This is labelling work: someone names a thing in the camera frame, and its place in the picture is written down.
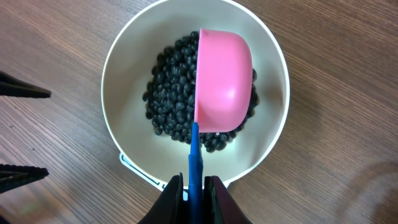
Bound white paper bowl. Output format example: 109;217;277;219
101;0;290;182

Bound white digital kitchen scale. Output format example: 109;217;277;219
119;152;231;201

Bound pink scoop blue handle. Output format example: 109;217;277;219
188;29;252;223

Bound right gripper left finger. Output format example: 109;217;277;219
138;173;184;224

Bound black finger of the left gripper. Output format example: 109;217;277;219
1;164;49;193
1;71;52;98

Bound black beans in bowl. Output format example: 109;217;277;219
142;30;258;152

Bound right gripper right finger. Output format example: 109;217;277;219
203;175;252;224

